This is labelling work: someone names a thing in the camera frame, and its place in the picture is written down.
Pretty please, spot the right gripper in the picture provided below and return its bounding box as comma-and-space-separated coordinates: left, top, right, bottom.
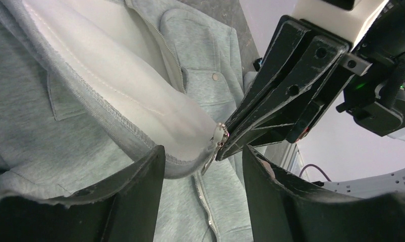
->
216, 1, 405, 160

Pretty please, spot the grey zip-up jacket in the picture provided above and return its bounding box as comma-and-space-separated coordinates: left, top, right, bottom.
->
0, 1, 254, 241

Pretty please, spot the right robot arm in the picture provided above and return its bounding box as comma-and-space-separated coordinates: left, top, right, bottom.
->
215, 1, 405, 160

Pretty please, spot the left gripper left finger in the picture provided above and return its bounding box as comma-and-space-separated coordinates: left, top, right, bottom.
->
0, 146, 165, 241

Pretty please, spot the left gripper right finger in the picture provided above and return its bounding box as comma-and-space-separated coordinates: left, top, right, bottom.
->
243, 145, 405, 241

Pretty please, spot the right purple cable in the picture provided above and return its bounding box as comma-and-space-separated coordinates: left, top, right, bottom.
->
298, 163, 333, 183

